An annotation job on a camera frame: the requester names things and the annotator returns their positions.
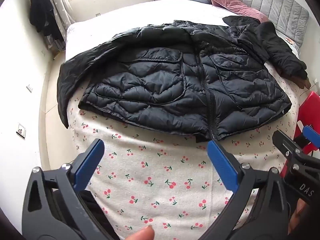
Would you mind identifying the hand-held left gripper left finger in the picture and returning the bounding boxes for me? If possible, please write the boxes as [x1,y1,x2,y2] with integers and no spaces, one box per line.
[22,138,118,240]

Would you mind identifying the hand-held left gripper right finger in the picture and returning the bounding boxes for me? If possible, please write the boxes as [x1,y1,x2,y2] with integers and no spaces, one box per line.
[200,140,291,240]

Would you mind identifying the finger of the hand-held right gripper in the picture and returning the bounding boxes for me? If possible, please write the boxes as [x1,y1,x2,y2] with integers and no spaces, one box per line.
[272,129,302,162]
[294,126,320,155]

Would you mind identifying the black puffer jacket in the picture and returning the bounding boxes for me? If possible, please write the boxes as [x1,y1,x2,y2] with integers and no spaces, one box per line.
[57,19,292,143]

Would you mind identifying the dark hanging clothes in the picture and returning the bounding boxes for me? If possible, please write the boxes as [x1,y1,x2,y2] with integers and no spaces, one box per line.
[29,0,63,41]

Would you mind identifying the person's right hand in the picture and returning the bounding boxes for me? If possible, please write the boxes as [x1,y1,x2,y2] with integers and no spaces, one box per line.
[287,199,308,236]

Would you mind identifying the person's left hand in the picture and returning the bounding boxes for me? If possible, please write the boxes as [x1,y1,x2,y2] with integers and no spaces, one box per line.
[124,225,155,240]

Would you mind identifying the red plastic stool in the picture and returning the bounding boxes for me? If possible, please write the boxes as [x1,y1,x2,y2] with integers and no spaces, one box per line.
[279,91,320,178]

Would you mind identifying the brown cloth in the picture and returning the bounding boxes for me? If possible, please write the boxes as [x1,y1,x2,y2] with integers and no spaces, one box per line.
[292,76,312,89]

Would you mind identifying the bed with cherry print sheet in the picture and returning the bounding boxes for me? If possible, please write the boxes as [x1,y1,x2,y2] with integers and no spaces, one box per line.
[56,0,303,240]

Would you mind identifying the black fleece garment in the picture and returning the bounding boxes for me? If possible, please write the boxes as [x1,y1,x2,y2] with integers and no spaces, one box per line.
[222,16,308,81]

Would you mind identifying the grey padded headboard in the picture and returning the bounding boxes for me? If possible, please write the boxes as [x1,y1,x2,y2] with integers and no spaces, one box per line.
[219,0,311,50]

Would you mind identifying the pink velvet pillow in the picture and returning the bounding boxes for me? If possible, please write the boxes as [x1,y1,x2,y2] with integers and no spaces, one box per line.
[200,0,270,23]

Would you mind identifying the star print curtain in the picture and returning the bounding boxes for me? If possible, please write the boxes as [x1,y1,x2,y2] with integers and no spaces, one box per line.
[41,0,77,53]

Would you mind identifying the white wall switch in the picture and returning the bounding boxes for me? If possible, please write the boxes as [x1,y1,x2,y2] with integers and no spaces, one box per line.
[17,123,27,139]

